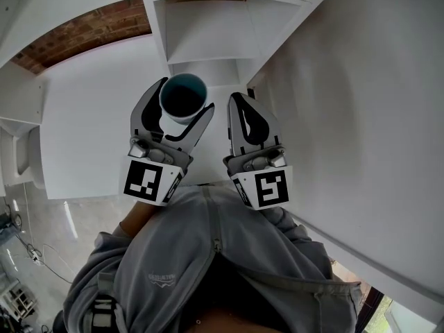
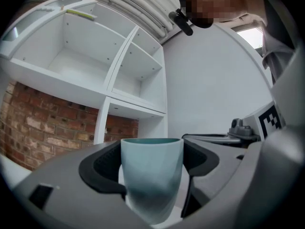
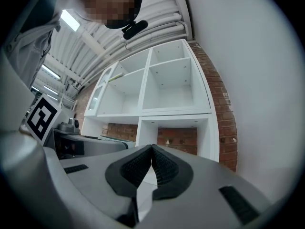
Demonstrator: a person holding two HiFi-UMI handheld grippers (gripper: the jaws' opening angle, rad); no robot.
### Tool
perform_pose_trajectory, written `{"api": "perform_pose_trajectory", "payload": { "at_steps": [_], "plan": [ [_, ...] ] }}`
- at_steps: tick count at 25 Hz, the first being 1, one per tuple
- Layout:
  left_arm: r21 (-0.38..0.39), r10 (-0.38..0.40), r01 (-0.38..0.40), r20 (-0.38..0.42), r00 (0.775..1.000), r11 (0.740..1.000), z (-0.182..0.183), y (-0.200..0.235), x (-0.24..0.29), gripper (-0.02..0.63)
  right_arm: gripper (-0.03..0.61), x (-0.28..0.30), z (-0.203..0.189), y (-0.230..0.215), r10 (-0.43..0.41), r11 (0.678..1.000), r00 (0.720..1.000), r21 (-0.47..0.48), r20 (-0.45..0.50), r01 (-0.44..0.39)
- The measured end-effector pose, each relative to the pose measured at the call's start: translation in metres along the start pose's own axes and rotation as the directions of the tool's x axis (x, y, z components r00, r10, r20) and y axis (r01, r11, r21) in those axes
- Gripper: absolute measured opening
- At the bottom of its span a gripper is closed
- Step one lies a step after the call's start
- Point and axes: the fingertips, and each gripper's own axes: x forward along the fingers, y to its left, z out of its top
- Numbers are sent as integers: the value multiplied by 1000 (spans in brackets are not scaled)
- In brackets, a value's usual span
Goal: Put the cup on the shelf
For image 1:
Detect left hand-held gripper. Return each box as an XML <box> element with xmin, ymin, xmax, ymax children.
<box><xmin>119</xmin><ymin>77</ymin><xmax>216</xmax><ymax>208</ymax></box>

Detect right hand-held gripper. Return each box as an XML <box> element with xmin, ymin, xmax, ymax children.
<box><xmin>221</xmin><ymin>92</ymin><xmax>294</xmax><ymax>212</ymax></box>

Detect pale cup with teal inside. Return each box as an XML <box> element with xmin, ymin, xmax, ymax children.
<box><xmin>158</xmin><ymin>72</ymin><xmax>209</xmax><ymax>125</ymax></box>

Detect person's left forearm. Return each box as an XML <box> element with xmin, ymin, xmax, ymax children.
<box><xmin>119</xmin><ymin>199</ymin><xmax>164</xmax><ymax>239</ymax></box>

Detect white desk with shelves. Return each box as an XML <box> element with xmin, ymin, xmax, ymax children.
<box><xmin>0</xmin><ymin>0</ymin><xmax>348</xmax><ymax>201</ymax></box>

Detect person's grey hoodie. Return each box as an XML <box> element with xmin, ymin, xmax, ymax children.
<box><xmin>62</xmin><ymin>185</ymin><xmax>364</xmax><ymax>333</ymax></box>

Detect person's black undershirt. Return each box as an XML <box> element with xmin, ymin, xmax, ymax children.
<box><xmin>192</xmin><ymin>255</ymin><xmax>292</xmax><ymax>329</ymax></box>

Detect black floor cable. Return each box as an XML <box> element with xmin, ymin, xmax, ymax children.
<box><xmin>5</xmin><ymin>203</ymin><xmax>40</xmax><ymax>256</ymax></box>

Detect black and white chest strap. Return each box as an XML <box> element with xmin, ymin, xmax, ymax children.
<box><xmin>90</xmin><ymin>294</ymin><xmax>119</xmax><ymax>333</ymax></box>

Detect black window frame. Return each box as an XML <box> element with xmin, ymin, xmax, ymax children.
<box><xmin>359</xmin><ymin>285</ymin><xmax>444</xmax><ymax>333</ymax></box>

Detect white wire rack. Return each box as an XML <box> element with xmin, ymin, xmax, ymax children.
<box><xmin>0</xmin><ymin>278</ymin><xmax>38</xmax><ymax>323</ymax></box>

